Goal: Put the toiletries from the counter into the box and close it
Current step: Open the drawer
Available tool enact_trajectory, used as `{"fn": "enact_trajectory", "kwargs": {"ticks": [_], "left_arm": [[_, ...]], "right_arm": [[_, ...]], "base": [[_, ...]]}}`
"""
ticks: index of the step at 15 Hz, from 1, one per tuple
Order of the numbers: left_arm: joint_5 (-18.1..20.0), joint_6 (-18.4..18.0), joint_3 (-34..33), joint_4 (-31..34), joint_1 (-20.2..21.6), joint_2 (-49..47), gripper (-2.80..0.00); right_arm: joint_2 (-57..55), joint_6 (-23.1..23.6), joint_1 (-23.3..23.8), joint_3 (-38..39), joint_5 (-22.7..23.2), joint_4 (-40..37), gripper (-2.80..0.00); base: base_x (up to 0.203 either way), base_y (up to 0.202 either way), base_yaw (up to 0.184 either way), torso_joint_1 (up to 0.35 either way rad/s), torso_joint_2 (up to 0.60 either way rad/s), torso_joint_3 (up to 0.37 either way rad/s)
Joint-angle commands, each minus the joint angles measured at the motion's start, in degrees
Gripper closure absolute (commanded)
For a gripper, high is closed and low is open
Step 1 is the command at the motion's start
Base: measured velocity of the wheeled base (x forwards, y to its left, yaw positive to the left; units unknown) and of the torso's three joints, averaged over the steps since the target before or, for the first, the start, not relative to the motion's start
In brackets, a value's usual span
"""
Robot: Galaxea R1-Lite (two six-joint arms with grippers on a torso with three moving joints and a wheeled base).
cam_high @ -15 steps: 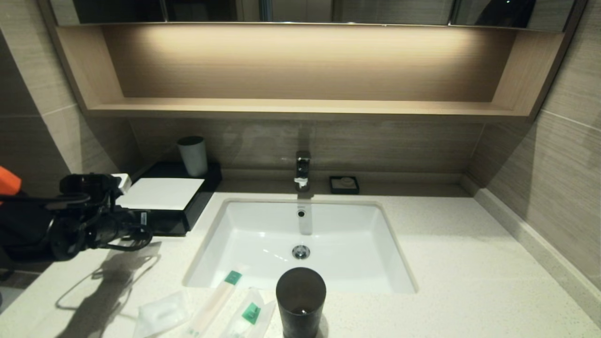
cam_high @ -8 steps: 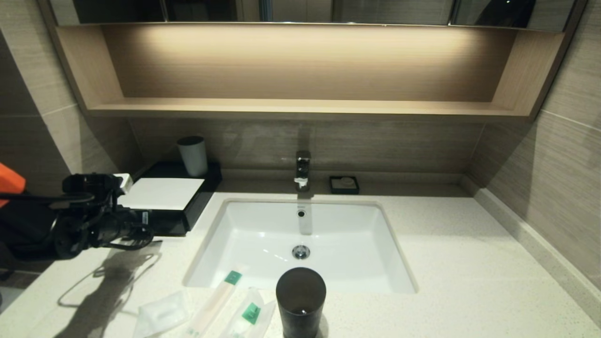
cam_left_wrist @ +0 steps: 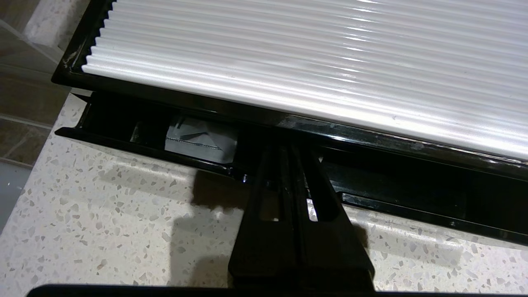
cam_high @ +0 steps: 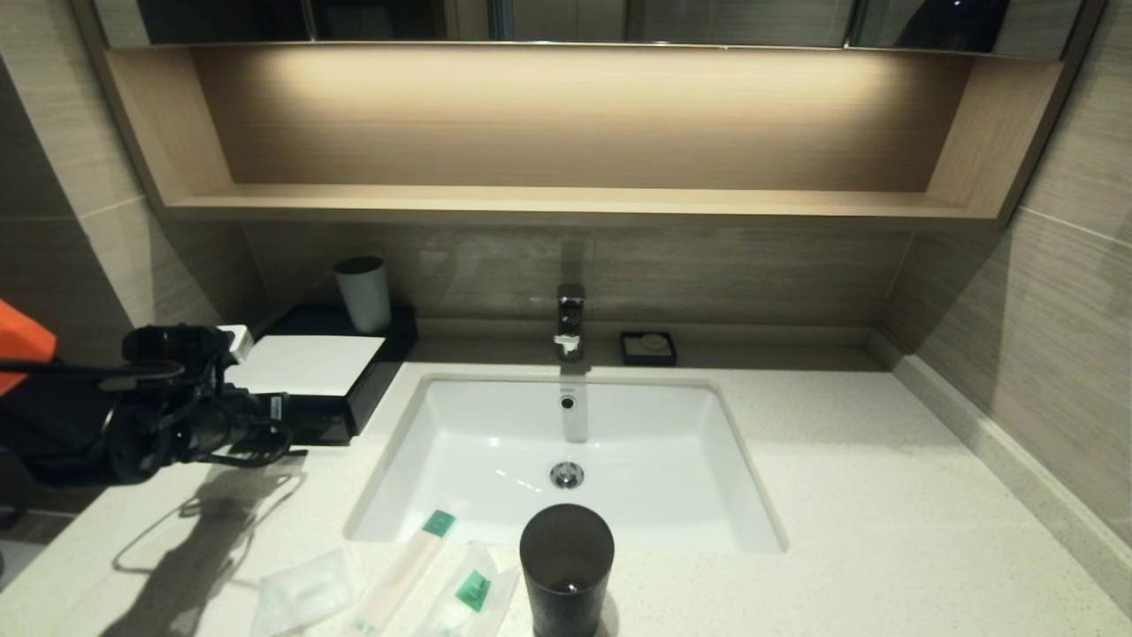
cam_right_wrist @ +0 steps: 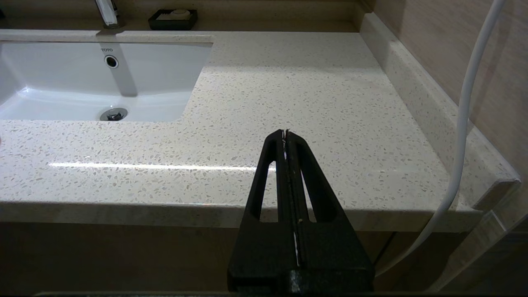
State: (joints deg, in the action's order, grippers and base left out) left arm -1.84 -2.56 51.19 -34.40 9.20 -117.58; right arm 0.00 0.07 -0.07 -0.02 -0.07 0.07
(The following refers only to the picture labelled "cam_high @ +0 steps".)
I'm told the long comb packet green label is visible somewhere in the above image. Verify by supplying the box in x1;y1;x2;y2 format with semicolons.
349;509;461;637

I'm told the black amenity box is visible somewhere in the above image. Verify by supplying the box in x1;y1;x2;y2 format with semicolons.
226;305;421;445

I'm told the clear square plastic packet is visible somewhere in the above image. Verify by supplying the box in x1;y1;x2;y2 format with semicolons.
254;546;362;637

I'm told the pale grey tumbler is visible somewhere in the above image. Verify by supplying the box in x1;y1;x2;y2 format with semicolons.
334;256;393;334

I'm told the white packet green label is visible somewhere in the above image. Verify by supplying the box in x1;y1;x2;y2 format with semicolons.
416;541;501;637

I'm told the chrome basin faucet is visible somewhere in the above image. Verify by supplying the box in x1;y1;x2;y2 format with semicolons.
555;283;587;362

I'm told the black tumbler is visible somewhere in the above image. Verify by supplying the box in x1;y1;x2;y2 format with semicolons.
519;503;616;637

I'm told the black soap dish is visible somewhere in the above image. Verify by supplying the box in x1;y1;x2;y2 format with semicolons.
619;330;678;367

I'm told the white ceramic sink basin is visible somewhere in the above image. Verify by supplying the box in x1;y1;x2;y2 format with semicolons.
343;372;788;556

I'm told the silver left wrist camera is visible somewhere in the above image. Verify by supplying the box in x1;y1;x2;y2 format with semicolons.
218;325;255;365

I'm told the light wooden wall shelf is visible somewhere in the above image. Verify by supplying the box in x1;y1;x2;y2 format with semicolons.
71;0;1106;233

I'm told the mirrored wall cabinet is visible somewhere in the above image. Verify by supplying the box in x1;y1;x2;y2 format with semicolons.
93;0;1089;61

